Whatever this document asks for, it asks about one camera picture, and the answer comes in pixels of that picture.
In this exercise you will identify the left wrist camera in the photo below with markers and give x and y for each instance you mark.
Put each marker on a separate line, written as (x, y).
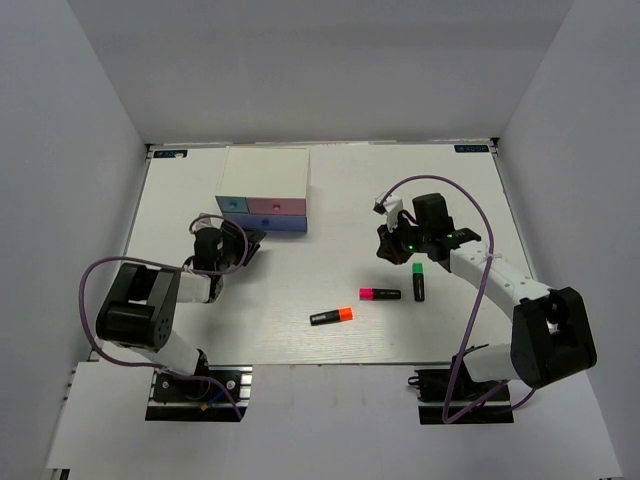
(204, 220)

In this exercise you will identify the white mini drawer cabinet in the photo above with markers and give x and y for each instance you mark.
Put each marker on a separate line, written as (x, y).
(266, 172)

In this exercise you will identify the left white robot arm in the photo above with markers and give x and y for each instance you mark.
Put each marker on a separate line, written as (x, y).
(138, 311)

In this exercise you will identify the green cap highlighter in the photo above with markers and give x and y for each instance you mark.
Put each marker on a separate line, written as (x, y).
(418, 282)

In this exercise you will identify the orange cap highlighter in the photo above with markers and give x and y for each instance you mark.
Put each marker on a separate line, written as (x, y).
(331, 317)

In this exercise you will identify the pink cap highlighter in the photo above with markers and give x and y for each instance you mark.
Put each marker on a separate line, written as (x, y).
(379, 294)

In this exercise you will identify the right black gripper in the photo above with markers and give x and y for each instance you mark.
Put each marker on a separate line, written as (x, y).
(390, 248)

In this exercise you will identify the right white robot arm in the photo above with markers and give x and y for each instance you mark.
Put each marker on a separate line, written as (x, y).
(551, 337)

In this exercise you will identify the wide purple-blue drawer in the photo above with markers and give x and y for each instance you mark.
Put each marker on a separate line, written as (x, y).
(280, 223)

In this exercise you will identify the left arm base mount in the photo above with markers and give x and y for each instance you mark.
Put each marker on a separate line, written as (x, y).
(174, 400)

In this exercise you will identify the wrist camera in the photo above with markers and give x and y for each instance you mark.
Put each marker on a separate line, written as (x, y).
(204, 220)
(388, 206)

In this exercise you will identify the small blue drawer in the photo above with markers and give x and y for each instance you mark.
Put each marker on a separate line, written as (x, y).
(232, 204)

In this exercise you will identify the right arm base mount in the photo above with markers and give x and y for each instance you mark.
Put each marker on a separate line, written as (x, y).
(431, 385)

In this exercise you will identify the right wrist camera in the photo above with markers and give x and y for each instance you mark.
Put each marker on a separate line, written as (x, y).
(388, 206)

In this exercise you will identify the pink drawer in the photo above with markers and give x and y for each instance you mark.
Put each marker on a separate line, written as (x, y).
(277, 206)

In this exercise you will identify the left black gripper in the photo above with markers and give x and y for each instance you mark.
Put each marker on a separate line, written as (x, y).
(239, 240)

